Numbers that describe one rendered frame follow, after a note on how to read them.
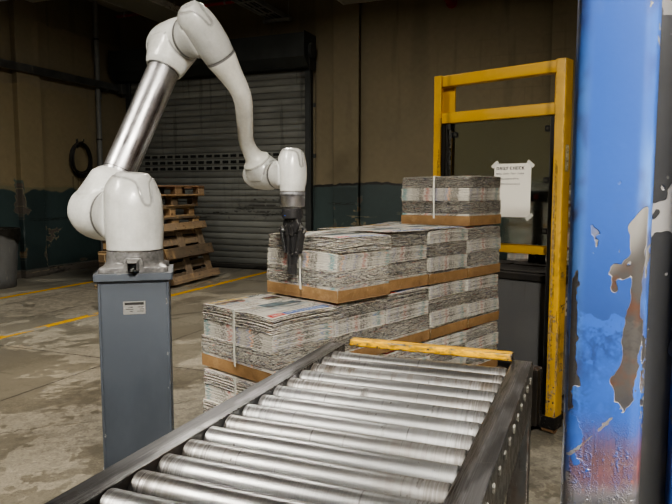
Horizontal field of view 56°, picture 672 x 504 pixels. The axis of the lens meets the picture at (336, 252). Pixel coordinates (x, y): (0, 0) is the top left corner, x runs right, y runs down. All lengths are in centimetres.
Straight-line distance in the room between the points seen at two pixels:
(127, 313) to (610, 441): 168
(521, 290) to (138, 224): 229
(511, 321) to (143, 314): 228
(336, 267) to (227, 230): 817
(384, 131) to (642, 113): 911
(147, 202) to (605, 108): 168
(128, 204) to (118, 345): 38
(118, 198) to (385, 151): 762
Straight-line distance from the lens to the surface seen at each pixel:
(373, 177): 930
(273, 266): 241
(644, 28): 19
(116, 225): 182
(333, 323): 220
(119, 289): 182
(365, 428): 120
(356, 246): 223
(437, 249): 269
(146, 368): 186
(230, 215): 1027
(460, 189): 290
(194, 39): 208
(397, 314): 250
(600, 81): 19
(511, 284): 357
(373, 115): 936
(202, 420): 124
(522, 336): 359
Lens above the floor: 122
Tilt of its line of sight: 5 degrees down
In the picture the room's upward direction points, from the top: straight up
